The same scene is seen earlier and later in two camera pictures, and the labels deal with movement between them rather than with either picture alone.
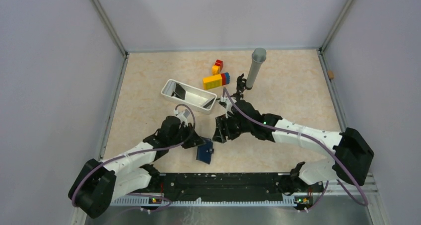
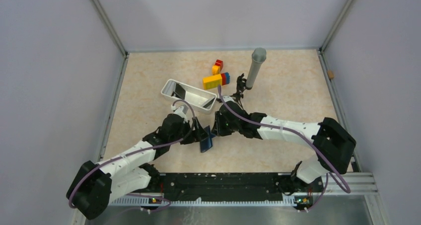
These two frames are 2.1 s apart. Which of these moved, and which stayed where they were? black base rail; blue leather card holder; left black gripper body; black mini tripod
Moved: blue leather card holder
Stayed: black base rail; left black gripper body; black mini tripod
